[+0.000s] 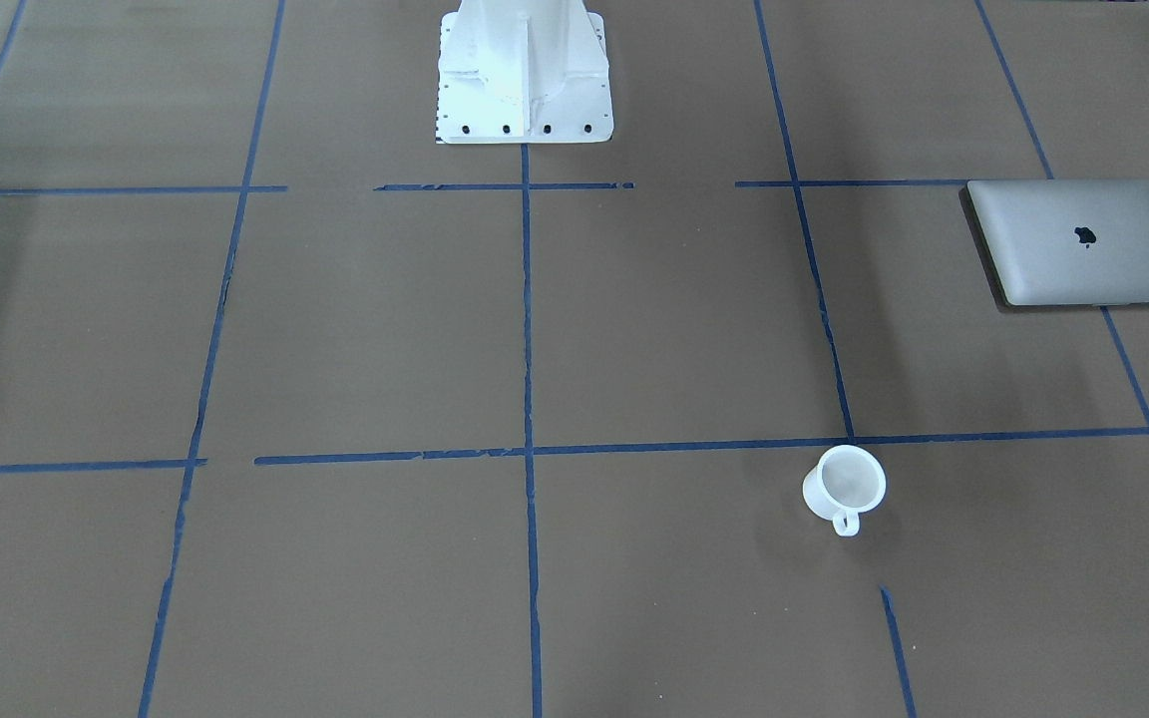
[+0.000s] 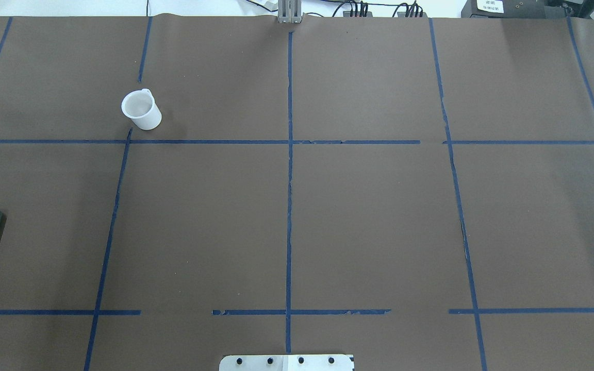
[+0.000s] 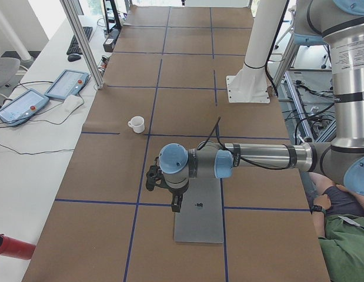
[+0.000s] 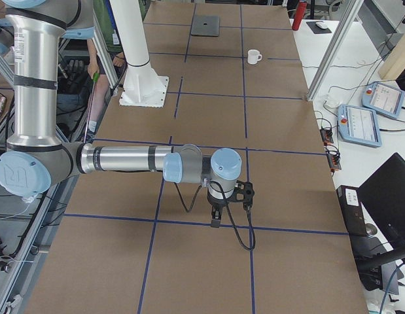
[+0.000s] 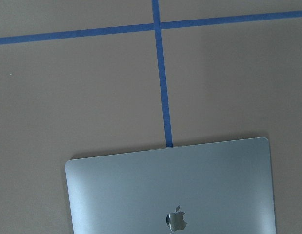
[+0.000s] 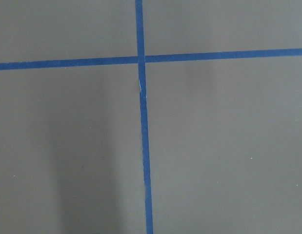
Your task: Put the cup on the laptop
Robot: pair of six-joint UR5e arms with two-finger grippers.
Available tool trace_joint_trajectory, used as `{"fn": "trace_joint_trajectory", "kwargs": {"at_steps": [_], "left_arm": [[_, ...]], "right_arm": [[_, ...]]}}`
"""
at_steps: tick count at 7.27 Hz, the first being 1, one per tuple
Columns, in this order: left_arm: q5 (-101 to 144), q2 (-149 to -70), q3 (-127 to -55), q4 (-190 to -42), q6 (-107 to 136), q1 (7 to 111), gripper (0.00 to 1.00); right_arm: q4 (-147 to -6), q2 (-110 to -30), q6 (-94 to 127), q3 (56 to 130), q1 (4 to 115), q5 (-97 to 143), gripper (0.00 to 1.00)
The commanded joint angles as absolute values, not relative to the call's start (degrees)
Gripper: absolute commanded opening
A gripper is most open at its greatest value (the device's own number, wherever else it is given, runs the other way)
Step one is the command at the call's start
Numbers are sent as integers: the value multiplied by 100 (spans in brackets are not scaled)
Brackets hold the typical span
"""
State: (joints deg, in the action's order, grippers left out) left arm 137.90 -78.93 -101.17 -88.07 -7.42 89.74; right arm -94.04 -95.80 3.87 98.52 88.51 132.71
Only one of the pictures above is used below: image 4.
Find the white computer mouse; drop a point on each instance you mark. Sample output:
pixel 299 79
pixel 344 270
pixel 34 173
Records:
pixel 321 25

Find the aluminium frame post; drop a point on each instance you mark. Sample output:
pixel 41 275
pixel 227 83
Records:
pixel 341 31

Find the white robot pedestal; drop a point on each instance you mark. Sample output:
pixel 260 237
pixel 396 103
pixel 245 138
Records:
pixel 142 86

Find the black monitor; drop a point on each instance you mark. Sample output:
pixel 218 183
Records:
pixel 383 195

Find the lower orange black adapter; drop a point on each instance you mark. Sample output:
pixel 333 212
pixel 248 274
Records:
pixel 333 158

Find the white ceramic mug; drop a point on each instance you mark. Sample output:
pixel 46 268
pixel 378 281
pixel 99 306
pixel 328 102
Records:
pixel 253 56

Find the far blue teach pendant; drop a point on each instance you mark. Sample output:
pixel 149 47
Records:
pixel 384 99

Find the near blue teach pendant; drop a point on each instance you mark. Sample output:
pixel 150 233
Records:
pixel 359 125

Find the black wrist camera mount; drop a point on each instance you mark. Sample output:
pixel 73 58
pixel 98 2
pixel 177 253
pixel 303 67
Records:
pixel 243 193

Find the red water bottle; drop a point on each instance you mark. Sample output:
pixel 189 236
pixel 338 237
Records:
pixel 299 13

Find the green handled stick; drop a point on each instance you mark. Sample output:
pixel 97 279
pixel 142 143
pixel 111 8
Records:
pixel 94 79

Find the blue teach pendant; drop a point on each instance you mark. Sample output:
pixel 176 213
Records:
pixel 384 99
pixel 359 125

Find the orange black adapter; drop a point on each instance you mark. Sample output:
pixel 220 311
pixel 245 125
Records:
pixel 326 135
pixel 333 158

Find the black desktop computer box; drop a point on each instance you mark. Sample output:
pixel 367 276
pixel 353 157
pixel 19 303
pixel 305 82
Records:
pixel 351 208

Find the grey closed laptop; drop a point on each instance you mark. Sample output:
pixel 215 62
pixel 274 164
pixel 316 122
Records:
pixel 205 26

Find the black mouse pad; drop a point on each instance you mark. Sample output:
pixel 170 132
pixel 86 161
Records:
pixel 316 30

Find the upper orange black adapter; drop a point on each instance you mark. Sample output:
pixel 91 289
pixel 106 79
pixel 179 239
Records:
pixel 326 135

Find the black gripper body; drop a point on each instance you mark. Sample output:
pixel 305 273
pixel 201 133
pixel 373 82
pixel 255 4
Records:
pixel 216 204

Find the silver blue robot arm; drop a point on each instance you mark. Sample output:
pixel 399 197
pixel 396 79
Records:
pixel 36 159

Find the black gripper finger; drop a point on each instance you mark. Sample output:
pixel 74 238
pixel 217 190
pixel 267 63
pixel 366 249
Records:
pixel 217 213
pixel 214 223

